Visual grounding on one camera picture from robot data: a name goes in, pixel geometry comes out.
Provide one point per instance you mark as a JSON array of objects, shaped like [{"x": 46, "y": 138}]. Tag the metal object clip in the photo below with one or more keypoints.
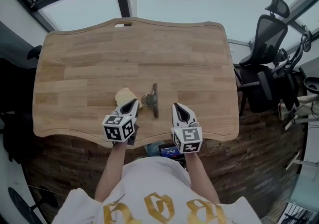
[{"x": 153, "y": 101}]

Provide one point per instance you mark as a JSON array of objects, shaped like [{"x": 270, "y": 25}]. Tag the round beige bread piece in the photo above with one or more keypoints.
[{"x": 124, "y": 96}]

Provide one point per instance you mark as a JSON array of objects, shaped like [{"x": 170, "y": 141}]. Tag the dark cabinet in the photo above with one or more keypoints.
[{"x": 15, "y": 93}]

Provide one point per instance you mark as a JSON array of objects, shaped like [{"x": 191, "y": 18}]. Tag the black mesh office chair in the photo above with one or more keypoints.
[{"x": 266, "y": 43}]

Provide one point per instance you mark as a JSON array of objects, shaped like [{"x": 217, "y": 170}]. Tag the person's right forearm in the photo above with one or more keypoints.
[{"x": 199, "y": 178}]

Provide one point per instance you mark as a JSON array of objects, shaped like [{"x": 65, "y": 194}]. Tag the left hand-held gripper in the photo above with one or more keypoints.
[{"x": 117, "y": 128}]

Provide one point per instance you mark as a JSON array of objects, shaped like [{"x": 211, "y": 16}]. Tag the small device with lit screen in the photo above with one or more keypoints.
[{"x": 170, "y": 152}]

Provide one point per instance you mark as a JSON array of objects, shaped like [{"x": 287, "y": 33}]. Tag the black office chair with armrests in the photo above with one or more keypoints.
[{"x": 291, "y": 76}]

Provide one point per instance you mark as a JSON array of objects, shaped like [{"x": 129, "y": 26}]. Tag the black round stand base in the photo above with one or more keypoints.
[{"x": 27, "y": 205}]

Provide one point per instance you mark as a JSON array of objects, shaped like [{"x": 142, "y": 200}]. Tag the white shirt with gold print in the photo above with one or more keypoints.
[{"x": 154, "y": 193}]

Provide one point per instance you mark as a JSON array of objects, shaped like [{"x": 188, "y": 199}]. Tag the black chair armrest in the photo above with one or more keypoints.
[{"x": 34, "y": 52}]

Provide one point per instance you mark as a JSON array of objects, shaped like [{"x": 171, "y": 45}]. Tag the person's left forearm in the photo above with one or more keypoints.
[{"x": 112, "y": 168}]

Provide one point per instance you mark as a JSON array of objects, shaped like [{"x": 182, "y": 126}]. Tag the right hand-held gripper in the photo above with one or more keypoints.
[{"x": 188, "y": 139}]

